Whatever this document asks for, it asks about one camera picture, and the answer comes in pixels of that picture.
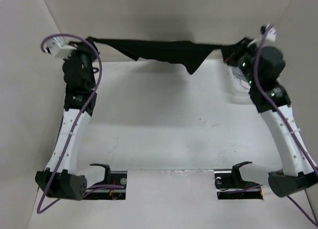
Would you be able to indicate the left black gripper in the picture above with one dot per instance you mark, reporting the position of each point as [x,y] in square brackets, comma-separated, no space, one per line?
[83,48]

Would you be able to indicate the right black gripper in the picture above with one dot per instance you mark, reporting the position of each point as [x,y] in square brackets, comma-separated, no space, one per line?
[247,45]

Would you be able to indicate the black tank top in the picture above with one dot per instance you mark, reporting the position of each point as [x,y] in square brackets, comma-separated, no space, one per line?
[186,53]

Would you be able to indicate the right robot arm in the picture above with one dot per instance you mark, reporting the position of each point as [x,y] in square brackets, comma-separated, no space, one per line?
[261,67]

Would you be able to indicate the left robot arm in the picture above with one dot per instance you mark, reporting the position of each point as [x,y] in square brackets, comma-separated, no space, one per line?
[59,179]

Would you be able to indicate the white plastic basket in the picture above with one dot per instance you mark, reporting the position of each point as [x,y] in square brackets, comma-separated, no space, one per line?
[239,85]

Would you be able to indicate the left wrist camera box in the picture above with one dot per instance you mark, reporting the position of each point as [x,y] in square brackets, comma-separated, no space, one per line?
[58,48]

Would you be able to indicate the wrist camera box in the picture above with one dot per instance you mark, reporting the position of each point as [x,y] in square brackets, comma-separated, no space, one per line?
[267,32]
[58,48]

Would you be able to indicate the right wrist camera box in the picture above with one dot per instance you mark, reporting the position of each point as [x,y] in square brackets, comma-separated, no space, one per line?
[267,32]

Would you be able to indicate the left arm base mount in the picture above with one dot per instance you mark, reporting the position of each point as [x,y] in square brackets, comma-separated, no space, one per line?
[105,184]

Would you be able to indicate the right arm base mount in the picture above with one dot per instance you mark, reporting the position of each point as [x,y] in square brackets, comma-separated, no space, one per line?
[230,185]

